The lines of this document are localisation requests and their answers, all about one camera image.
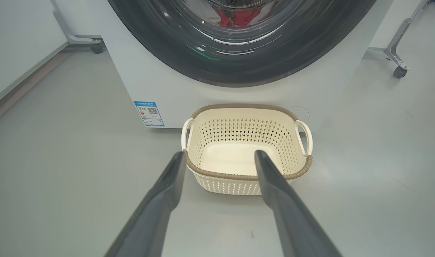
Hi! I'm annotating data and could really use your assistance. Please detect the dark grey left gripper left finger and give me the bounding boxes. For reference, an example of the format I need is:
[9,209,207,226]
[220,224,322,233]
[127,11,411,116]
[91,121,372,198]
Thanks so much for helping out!
[104,151,187,257]

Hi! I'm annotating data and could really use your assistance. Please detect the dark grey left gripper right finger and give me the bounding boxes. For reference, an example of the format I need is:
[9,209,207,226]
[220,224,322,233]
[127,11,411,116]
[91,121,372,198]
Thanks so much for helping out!
[254,150,343,257]

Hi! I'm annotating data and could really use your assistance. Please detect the red white-trimmed jersey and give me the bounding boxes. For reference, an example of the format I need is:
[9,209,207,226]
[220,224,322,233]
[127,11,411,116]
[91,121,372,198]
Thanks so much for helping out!
[235,7,275,26]

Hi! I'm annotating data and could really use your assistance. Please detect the red shorts with white stripe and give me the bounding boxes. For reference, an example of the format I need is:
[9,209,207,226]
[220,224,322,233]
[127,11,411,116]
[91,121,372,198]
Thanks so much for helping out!
[217,9,239,28]

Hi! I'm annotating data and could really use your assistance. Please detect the cream perforated laundry basket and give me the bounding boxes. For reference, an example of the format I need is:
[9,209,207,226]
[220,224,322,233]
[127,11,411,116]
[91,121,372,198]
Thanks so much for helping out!
[181,104,313,196]

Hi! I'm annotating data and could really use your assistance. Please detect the white front-load washing machine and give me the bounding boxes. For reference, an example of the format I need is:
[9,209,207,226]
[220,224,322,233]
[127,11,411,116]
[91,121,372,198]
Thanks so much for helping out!
[55,0,394,133]

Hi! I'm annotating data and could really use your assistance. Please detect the blue energy label sticker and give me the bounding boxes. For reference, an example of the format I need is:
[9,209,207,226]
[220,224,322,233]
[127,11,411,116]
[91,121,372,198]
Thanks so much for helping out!
[133,101,165,127]

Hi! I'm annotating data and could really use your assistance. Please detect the round drain filter cover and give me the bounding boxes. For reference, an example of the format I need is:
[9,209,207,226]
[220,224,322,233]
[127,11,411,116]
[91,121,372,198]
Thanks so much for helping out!
[287,106,310,124]

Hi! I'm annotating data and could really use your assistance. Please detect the grey metal caster leg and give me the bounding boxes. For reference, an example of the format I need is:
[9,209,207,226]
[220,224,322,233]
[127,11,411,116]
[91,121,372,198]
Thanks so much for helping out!
[50,0,104,54]
[383,0,432,79]

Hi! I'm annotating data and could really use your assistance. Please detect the white partition panel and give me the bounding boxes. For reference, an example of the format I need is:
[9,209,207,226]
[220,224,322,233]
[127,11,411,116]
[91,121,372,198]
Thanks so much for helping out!
[369,0,428,50]
[0,0,69,109]

